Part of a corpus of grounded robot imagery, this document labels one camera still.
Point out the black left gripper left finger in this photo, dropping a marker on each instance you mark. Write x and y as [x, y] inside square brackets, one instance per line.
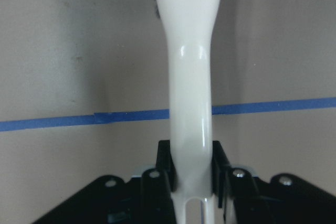
[156, 186]

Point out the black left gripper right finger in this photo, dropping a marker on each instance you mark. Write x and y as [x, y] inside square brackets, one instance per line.
[235, 188]

